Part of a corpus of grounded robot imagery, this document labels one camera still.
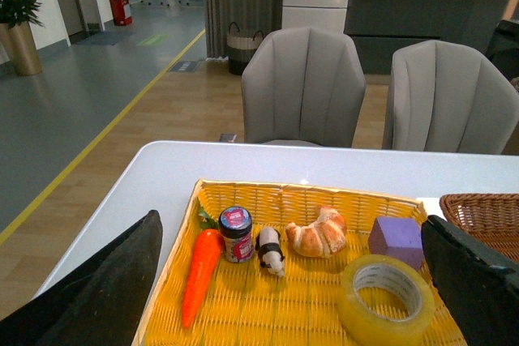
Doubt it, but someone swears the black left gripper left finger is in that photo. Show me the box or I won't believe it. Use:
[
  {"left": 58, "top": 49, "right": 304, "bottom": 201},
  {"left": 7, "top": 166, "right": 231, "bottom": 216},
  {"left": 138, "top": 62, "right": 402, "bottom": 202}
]
[{"left": 1, "top": 210, "right": 163, "bottom": 345}]

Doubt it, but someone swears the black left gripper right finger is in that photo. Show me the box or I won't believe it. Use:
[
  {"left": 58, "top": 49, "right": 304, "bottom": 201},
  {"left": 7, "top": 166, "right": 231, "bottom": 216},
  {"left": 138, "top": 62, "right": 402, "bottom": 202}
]
[{"left": 421, "top": 215, "right": 518, "bottom": 345}]

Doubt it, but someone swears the yellow clear tape roll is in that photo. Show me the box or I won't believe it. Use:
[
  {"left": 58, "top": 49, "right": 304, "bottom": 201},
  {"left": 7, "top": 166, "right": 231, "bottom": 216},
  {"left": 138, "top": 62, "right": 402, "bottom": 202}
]
[{"left": 337, "top": 254, "right": 435, "bottom": 345}]

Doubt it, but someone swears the brown wicker basket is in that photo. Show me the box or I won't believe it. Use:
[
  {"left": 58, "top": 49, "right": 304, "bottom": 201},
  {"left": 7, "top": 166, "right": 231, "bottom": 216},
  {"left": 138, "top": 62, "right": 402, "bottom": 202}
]
[{"left": 440, "top": 193, "right": 518, "bottom": 263}]

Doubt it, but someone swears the yellow wicker basket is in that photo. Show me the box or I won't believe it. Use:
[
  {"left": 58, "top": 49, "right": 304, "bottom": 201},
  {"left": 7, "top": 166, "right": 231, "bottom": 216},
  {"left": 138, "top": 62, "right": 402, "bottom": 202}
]
[{"left": 131, "top": 177, "right": 470, "bottom": 346}]

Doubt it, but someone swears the striped laundry basket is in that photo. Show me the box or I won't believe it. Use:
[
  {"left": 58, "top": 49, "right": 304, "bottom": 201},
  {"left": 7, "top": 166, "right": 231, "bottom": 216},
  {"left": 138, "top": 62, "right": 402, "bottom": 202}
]
[{"left": 226, "top": 21, "right": 264, "bottom": 75}]

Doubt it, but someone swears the purple foam block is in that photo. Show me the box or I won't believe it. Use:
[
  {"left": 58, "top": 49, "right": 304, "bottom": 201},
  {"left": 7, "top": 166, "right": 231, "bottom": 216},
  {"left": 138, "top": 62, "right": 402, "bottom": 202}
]
[{"left": 368, "top": 216, "right": 424, "bottom": 271}]

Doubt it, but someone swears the orange toy carrot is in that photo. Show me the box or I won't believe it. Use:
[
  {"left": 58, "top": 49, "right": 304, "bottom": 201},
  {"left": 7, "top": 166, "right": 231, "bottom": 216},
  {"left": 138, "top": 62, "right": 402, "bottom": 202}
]
[{"left": 181, "top": 208, "right": 224, "bottom": 329}]

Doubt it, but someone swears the small black-lidded jar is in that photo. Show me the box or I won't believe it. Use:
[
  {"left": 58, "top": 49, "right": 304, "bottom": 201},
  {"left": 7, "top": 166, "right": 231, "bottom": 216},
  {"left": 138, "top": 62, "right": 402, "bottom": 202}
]
[{"left": 218, "top": 206, "right": 254, "bottom": 263}]

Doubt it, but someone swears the croissant bread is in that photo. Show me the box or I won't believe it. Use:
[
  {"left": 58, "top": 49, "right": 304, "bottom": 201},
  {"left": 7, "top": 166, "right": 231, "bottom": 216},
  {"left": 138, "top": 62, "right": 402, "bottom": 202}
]
[{"left": 285, "top": 206, "right": 346, "bottom": 258}]

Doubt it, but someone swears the toy panda figure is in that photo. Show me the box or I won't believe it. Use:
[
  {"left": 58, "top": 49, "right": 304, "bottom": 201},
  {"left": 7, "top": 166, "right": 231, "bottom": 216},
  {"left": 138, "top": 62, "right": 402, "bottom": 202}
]
[{"left": 255, "top": 227, "right": 285, "bottom": 277}]

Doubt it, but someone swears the right grey upholstered chair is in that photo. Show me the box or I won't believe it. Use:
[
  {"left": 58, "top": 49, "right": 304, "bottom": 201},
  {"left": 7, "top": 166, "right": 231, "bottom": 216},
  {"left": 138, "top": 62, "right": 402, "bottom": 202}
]
[{"left": 382, "top": 41, "right": 518, "bottom": 155}]

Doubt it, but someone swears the grey upholstered chair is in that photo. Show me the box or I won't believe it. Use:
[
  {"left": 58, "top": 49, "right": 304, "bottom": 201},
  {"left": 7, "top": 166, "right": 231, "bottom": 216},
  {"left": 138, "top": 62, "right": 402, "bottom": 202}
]
[
  {"left": 382, "top": 41, "right": 518, "bottom": 155},
  {"left": 242, "top": 27, "right": 367, "bottom": 147}
]

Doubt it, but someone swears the left grey upholstered chair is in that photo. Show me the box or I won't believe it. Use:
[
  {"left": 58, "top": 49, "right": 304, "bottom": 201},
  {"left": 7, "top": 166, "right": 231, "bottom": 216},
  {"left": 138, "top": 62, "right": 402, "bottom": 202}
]
[{"left": 242, "top": 27, "right": 367, "bottom": 147}]

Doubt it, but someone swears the potted plant gold planter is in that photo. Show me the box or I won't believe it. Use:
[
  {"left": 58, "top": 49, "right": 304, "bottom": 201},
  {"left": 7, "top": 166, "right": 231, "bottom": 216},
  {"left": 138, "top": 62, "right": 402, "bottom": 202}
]
[{"left": 1, "top": 0, "right": 43, "bottom": 76}]

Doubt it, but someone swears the dark grey counter cabinet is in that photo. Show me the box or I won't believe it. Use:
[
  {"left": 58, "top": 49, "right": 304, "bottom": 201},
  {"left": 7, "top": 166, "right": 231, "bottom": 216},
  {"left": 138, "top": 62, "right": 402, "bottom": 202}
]
[{"left": 344, "top": 0, "right": 518, "bottom": 75}]

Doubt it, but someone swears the red box on floor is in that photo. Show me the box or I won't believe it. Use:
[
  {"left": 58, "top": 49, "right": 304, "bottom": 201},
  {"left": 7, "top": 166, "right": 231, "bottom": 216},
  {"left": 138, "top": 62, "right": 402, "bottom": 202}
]
[{"left": 109, "top": 0, "right": 133, "bottom": 26}]

